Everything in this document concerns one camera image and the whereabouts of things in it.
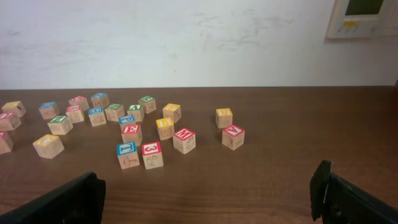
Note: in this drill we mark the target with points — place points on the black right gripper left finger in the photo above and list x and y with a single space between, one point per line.
78 201

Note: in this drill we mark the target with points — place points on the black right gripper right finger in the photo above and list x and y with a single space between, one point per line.
335 201

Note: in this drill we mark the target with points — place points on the yellow C block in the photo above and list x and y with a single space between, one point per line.
48 146

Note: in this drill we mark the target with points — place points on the blue T block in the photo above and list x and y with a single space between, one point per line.
127 155

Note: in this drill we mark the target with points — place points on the green Z block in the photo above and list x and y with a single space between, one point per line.
60 125

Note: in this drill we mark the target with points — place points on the red E block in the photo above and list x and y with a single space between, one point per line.
132 133

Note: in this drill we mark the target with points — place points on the red 3 block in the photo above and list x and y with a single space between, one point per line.
152 155

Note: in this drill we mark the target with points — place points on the blue H block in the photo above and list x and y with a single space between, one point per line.
97 116

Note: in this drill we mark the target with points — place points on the red Y block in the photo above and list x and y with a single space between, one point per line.
75 113

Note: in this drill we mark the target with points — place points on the blue P block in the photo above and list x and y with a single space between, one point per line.
126 120

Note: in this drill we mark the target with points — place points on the green N block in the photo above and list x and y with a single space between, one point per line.
114 111

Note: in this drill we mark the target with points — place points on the red K block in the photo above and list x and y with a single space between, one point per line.
6 143

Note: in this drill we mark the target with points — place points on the blue D block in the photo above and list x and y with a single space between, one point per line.
49 110

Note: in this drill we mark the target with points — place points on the red O block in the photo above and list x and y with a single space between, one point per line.
79 100

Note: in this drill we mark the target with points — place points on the blue X block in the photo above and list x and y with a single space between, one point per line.
100 100

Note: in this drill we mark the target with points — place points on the green V block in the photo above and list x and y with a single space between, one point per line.
137 111

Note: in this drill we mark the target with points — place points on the red U block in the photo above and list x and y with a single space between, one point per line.
9 121

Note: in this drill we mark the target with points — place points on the yellow block middle right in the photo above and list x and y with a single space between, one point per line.
165 128

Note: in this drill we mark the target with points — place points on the yellow block upper left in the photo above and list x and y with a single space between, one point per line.
16 107

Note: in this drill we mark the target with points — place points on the green R block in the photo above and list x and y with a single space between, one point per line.
148 103

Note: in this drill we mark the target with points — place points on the red M block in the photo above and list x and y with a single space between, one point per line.
184 140

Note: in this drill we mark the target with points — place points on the red A block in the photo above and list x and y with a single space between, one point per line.
233 136

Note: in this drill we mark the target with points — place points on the yellow block upper right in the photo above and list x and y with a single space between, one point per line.
172 111

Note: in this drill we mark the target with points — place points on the yellow block far right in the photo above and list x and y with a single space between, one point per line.
224 117

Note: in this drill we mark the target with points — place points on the white wall control panel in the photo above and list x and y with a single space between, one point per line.
360 19

